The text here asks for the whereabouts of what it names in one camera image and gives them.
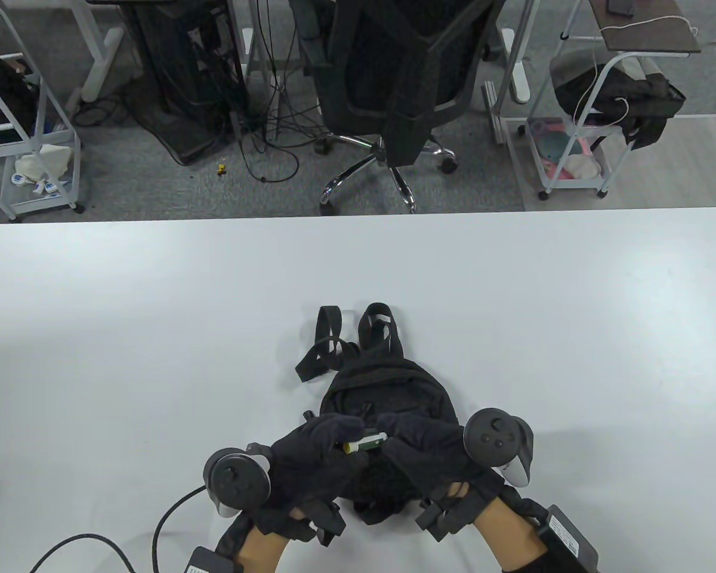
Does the person's right hand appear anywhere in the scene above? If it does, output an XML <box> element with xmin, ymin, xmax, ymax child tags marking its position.
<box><xmin>375</xmin><ymin>413</ymin><xmax>505</xmax><ymax>543</ymax></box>

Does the person's left hand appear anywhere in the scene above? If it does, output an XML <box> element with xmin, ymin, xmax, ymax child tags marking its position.
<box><xmin>252</xmin><ymin>413</ymin><xmax>371</xmax><ymax>547</ymax></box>

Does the white green lubricant stick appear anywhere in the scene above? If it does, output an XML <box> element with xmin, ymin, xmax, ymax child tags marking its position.
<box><xmin>342</xmin><ymin>431</ymin><xmax>387</xmax><ymax>453</ymax></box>

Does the black backpack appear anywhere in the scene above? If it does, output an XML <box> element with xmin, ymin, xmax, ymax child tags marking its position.
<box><xmin>295</xmin><ymin>303</ymin><xmax>461</xmax><ymax>526</ymax></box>

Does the person's left forearm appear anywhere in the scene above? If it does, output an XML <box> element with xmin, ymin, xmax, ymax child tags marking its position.
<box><xmin>215</xmin><ymin>510</ymin><xmax>290</xmax><ymax>573</ymax></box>

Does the black round controller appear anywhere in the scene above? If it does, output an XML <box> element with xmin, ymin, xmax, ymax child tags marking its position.
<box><xmin>203</xmin><ymin>443</ymin><xmax>273</xmax><ymax>517</ymax></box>
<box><xmin>462</xmin><ymin>408</ymin><xmax>536</xmax><ymax>485</ymax></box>

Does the white metal cart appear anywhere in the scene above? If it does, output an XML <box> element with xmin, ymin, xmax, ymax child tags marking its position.
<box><xmin>522</xmin><ymin>0</ymin><xmax>644</xmax><ymax>201</ymax></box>
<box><xmin>0</xmin><ymin>0</ymin><xmax>86</xmax><ymax>221</ymax></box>

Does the white plush item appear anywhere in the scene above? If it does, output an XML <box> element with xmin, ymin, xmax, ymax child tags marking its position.
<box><xmin>564</xmin><ymin>154</ymin><xmax>603</xmax><ymax>178</ymax></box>

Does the black mesh office chair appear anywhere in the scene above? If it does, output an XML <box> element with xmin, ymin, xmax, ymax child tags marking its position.
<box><xmin>292</xmin><ymin>0</ymin><xmax>508</xmax><ymax>214</ymax></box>

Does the white desk leg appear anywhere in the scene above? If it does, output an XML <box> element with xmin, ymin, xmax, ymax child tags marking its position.
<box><xmin>66</xmin><ymin>0</ymin><xmax>126</xmax><ymax>102</ymax></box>
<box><xmin>499</xmin><ymin>27</ymin><xmax>532</xmax><ymax>105</ymax></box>
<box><xmin>242</xmin><ymin>27</ymin><xmax>275</xmax><ymax>90</ymax></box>

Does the white cloth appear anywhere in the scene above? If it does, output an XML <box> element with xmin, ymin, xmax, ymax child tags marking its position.
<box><xmin>15</xmin><ymin>145</ymin><xmax>72</xmax><ymax>180</ymax></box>

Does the black bag with grey lining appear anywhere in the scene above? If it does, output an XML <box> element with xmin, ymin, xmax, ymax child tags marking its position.
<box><xmin>550</xmin><ymin>51</ymin><xmax>687</xmax><ymax>150</ymax></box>

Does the black computer tower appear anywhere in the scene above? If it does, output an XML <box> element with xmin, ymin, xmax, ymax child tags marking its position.
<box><xmin>118</xmin><ymin>0</ymin><xmax>251</xmax><ymax>167</ymax></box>

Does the brown side table top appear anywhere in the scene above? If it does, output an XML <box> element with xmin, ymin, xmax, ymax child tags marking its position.
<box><xmin>591</xmin><ymin>0</ymin><xmax>702</xmax><ymax>58</ymax></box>

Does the plain black bag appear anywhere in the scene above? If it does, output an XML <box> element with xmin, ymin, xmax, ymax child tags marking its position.
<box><xmin>0</xmin><ymin>51</ymin><xmax>39</xmax><ymax>150</ymax></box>

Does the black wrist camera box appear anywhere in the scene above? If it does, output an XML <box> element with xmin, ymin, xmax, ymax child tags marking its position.
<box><xmin>185</xmin><ymin>546</ymin><xmax>242</xmax><ymax>573</ymax></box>
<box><xmin>537</xmin><ymin>504</ymin><xmax>599</xmax><ymax>573</ymax></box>

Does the black cable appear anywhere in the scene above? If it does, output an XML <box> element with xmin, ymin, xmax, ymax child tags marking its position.
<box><xmin>29</xmin><ymin>485</ymin><xmax>208</xmax><ymax>573</ymax></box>

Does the bundle of black floor cables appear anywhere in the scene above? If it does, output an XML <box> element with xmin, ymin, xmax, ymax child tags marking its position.
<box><xmin>239</xmin><ymin>0</ymin><xmax>335</xmax><ymax>183</ymax></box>

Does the white cable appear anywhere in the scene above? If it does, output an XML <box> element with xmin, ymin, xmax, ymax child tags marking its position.
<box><xmin>572</xmin><ymin>15</ymin><xmax>700</xmax><ymax>127</ymax></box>

